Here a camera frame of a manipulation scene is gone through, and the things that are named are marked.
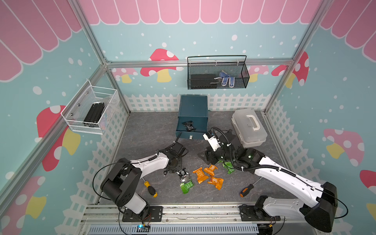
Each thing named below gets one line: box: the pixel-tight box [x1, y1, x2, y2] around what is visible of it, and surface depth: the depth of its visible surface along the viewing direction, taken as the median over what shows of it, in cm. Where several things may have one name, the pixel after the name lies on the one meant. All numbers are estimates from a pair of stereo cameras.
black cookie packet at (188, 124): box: [182, 120, 196, 132], surface depth 91 cm
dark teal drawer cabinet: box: [175, 94, 209, 135], surface depth 94 cm
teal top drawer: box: [175, 116, 209, 141], surface depth 91 cm
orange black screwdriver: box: [239, 176, 263, 198], surface depth 82 cm
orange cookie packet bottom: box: [207, 176, 225, 191], surface depth 85 cm
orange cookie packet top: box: [203, 164, 218, 177], surface depth 90 cm
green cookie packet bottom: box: [179, 180, 195, 194], surface depth 85 cm
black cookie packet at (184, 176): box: [175, 167, 192, 184], surface depth 88 cm
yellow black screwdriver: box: [141, 177, 159, 198], surface depth 83 cm
